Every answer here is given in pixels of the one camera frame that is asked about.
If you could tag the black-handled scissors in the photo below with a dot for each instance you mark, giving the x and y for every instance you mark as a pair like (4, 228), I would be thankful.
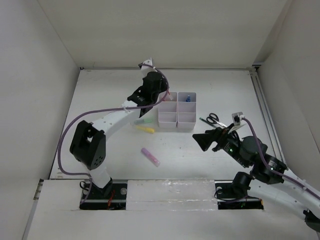
(213, 119)

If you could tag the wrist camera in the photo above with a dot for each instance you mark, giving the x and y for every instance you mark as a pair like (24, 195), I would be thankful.
(238, 121)
(147, 66)

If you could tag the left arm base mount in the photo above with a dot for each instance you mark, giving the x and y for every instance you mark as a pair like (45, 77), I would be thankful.
(112, 198)

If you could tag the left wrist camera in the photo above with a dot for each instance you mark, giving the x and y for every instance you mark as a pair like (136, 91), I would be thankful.
(147, 66)

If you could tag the pink highlighter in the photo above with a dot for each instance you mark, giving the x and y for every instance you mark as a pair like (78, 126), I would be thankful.
(150, 157)

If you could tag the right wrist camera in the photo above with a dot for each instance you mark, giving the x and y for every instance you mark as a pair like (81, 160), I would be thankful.
(238, 121)

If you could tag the yellow highlighter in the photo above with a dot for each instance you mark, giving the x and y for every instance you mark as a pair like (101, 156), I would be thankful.
(146, 129)

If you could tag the aluminium rail right side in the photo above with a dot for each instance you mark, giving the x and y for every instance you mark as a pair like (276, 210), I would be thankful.
(266, 114)

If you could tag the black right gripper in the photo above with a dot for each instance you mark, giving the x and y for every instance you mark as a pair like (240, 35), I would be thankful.
(220, 134)

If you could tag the red gel pen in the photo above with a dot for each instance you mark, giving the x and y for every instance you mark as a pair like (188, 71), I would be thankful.
(169, 97)

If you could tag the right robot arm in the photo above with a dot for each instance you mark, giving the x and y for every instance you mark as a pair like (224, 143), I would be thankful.
(269, 178)

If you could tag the green highlighter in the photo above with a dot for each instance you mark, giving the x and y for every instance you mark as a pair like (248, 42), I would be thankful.
(143, 121)

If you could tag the green gel pen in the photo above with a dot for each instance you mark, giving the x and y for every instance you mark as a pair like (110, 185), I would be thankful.
(207, 122)

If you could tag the white six-compartment organizer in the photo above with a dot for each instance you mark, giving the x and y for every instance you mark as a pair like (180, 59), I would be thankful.
(178, 113)

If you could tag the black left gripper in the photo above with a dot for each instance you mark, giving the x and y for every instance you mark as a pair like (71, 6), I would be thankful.
(163, 86)

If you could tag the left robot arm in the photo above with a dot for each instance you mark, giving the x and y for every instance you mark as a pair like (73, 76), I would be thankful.
(88, 145)

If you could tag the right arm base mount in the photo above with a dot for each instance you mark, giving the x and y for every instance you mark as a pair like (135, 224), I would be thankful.
(228, 199)

